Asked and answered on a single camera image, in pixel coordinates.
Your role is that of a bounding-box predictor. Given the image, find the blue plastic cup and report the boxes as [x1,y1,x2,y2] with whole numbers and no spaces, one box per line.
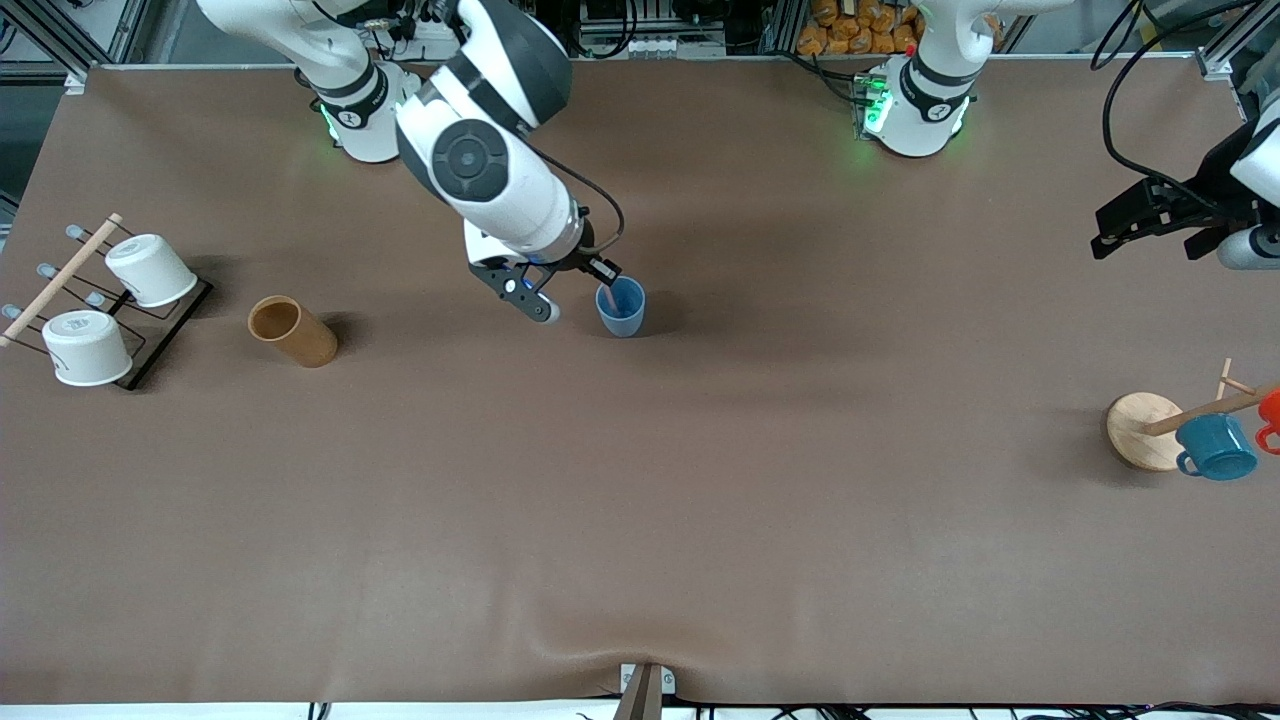
[595,276,647,339]

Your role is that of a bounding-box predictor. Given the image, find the brown bamboo cylinder cup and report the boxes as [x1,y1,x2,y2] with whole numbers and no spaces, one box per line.
[247,295,340,369]

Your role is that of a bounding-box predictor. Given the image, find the white smiley face cup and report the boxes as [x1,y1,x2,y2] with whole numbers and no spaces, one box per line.
[105,234,199,308]
[41,310,136,387]

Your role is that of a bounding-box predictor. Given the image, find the wooden mug tree stand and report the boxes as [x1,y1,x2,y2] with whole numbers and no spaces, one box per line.
[1106,358,1280,472]

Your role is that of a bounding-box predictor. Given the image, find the white power strip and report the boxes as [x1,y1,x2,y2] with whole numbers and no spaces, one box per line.
[385,5,501,61]

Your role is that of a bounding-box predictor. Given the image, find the teal ceramic mug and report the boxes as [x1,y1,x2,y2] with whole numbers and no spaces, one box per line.
[1175,413,1260,482]

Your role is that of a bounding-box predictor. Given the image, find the orange bread bag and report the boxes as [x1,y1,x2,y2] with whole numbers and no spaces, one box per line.
[797,0,926,57]

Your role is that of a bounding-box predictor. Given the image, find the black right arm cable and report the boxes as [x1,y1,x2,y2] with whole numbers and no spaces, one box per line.
[310,0,626,261]

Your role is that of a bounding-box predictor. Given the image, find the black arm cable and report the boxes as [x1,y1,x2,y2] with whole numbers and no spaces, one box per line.
[1100,0,1261,201]
[310,0,626,261]

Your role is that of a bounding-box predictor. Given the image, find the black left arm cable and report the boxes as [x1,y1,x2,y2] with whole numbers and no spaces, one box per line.
[1100,0,1261,201]

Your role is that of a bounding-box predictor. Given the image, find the aluminium frame profile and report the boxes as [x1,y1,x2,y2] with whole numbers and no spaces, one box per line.
[1195,30,1256,141]

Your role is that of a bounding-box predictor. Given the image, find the metal table clamp bracket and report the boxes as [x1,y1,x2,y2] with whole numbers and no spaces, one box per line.
[612,662,677,720]

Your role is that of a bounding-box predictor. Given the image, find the black wire rack wooden handle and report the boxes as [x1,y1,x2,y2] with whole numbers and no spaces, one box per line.
[0,212,214,391]

